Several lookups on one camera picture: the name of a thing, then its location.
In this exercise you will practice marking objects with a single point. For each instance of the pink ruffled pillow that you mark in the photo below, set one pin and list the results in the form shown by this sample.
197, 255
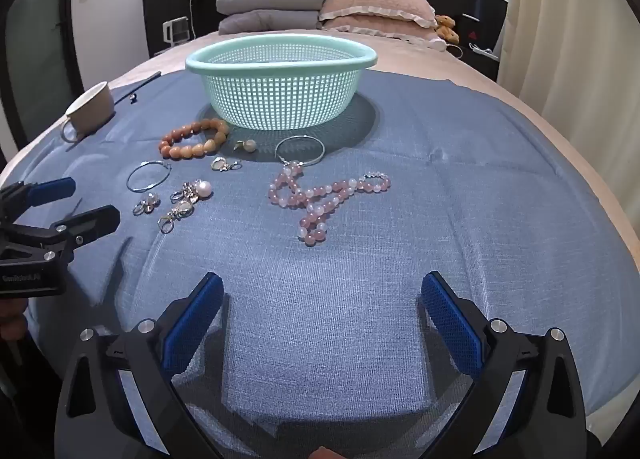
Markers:
385, 30
375, 1

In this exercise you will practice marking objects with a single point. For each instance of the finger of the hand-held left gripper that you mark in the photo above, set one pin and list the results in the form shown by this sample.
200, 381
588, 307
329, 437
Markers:
90, 221
50, 187

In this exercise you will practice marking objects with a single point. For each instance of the dark door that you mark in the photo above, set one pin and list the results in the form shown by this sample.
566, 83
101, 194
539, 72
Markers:
35, 39

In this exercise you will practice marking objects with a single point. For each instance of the brown teddy bear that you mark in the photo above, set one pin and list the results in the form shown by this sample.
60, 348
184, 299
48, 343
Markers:
445, 26

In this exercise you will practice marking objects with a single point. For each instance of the small silver earring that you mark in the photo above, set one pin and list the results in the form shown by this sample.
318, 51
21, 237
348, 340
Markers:
235, 165
218, 164

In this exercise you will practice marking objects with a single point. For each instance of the silver hoop bangle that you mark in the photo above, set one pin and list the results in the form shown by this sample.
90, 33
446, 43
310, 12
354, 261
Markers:
131, 184
320, 155

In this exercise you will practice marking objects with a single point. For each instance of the white power strip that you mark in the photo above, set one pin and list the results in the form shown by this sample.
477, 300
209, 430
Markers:
484, 51

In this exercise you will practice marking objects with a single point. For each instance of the large pearl drop earring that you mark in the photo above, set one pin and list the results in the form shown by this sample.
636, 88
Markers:
204, 189

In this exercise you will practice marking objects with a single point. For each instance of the black headboard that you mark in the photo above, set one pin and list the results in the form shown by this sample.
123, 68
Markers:
165, 4

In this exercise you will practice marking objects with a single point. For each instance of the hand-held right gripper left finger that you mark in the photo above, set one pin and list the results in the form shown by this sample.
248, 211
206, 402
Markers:
195, 326

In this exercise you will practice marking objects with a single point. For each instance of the crystal cluster earring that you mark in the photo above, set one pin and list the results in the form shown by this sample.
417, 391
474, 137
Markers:
149, 201

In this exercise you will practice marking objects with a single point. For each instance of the cream curtain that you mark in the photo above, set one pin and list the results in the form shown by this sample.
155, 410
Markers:
565, 14

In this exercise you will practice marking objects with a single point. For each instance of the brown and white mug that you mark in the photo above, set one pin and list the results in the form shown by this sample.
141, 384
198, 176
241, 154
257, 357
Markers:
92, 106

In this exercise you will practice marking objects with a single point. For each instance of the thin black stick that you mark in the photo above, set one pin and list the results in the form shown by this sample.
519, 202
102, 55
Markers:
140, 85

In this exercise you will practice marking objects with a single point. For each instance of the teal plastic basket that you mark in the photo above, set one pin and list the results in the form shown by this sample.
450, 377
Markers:
280, 94

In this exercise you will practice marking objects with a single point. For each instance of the person's left hand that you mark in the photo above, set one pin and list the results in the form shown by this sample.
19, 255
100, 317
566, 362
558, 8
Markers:
11, 326

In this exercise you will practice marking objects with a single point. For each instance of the blue cloth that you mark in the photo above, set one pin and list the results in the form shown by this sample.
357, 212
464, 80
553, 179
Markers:
425, 239

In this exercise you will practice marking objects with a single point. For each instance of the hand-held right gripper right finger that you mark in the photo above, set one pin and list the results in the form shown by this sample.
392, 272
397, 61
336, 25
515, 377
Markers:
452, 326

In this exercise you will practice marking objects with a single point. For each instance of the white bedside device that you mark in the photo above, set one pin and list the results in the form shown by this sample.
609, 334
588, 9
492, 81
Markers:
176, 31

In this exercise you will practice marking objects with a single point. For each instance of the small pearl pendant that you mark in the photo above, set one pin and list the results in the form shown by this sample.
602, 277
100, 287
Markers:
249, 145

